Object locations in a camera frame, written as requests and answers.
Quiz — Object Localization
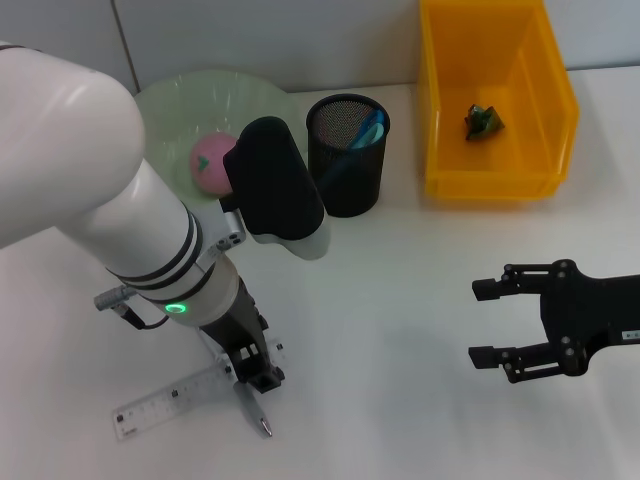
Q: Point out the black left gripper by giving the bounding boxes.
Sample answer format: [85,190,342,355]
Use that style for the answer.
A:
[198,274,286,396]

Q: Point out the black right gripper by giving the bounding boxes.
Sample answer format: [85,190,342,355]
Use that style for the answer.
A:
[468,259,640,385]

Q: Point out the transparent plastic ruler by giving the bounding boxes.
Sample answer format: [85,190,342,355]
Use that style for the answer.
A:
[112,339,286,441]

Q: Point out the green plastic wrapper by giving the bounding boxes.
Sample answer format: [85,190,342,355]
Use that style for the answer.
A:
[463,102,506,144]

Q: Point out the pink peach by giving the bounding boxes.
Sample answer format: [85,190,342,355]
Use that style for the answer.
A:
[188,132,241,196]

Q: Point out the blue scissors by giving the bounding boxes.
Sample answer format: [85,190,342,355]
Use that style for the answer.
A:
[319,108,390,194]

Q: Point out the grey clear ballpoint pen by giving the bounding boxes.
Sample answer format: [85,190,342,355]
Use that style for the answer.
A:
[199,329,275,439]

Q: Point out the black mesh pen holder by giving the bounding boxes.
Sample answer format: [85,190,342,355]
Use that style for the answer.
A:
[306,94,390,218]

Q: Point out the pale green glass fruit bowl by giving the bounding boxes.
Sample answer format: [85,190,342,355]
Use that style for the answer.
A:
[134,69,301,211]

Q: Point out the yellow plastic bin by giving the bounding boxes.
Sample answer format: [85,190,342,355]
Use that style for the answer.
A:
[418,0,581,202]

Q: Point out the left arm gripper cable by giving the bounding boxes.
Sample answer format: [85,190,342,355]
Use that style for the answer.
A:
[93,284,171,331]

